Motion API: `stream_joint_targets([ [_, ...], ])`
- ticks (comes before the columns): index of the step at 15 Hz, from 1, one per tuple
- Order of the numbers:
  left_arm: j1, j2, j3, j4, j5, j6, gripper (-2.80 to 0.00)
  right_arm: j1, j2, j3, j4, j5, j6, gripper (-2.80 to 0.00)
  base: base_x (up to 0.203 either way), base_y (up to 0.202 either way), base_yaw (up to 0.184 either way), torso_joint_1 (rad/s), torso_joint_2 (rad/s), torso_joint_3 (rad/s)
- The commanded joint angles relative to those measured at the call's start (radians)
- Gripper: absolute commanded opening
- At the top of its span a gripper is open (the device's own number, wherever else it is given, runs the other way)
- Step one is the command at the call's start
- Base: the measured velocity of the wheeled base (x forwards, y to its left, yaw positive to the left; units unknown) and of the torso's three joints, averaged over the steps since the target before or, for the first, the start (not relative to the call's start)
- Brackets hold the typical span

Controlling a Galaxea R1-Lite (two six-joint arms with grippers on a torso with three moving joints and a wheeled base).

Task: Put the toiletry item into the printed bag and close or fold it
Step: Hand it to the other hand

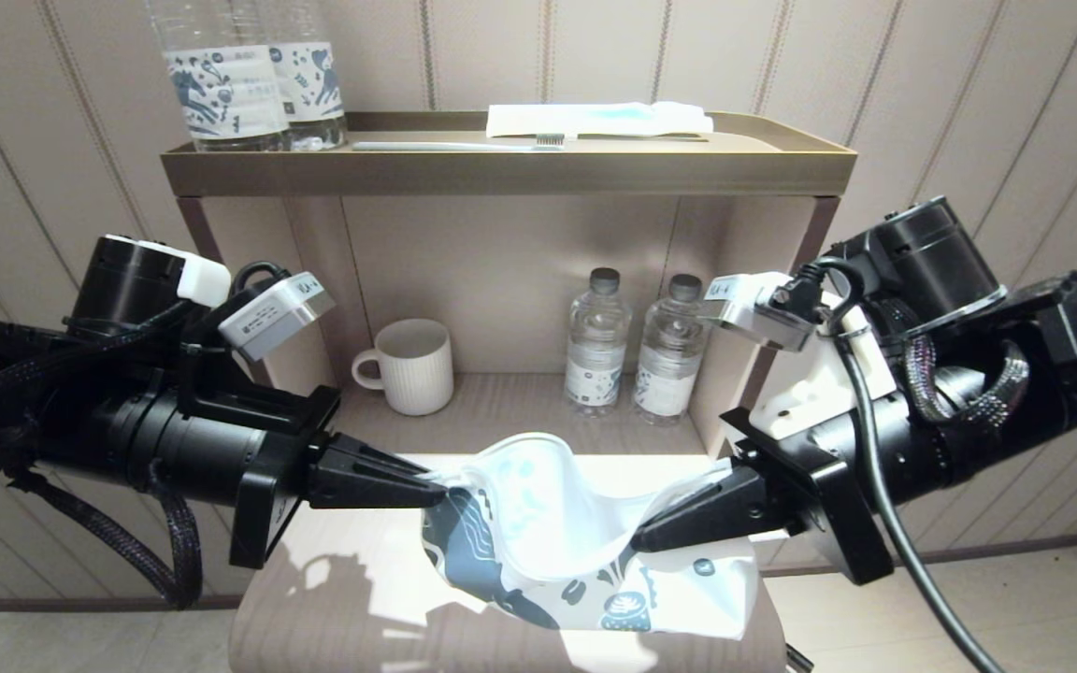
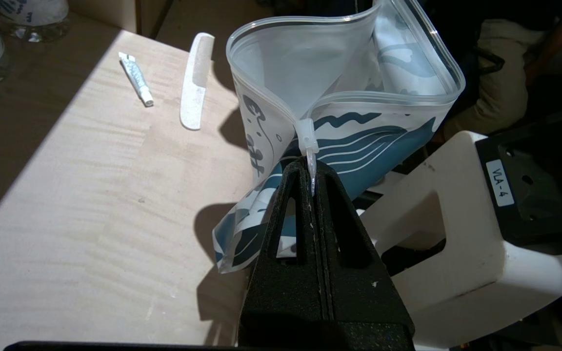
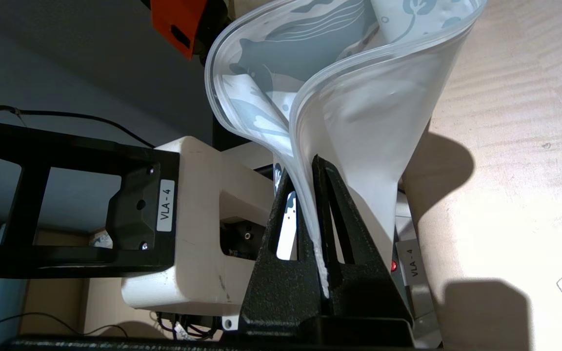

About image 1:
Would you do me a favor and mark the white ribbed ceramic mug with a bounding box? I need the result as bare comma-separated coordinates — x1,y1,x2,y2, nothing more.
352,319,454,417

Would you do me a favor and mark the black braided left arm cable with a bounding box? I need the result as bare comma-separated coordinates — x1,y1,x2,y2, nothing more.
6,467,203,610

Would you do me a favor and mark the pale blue toothbrush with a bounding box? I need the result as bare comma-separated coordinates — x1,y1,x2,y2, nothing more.
352,134,566,152

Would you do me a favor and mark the white blue horse pouch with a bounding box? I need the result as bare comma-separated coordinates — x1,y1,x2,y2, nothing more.
422,432,762,641

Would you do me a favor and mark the small clear water bottle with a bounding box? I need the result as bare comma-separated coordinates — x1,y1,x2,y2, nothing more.
633,274,712,427
565,268,631,418

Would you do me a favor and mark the beige wooden shelf cabinet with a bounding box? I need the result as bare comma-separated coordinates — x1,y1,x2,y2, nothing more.
176,194,840,468

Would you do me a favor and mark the large clear water bottle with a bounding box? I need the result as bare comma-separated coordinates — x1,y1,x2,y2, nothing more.
263,0,349,152
144,0,292,153

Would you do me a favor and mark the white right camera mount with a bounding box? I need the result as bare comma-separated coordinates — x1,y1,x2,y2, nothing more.
749,280,899,440

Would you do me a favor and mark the white blue toothpaste packet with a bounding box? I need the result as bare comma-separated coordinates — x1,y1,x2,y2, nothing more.
486,102,713,141

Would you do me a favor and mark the black left camera cable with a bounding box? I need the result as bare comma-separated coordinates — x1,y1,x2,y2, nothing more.
232,262,292,295

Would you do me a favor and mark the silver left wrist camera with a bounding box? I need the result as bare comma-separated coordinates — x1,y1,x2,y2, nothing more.
218,271,337,364

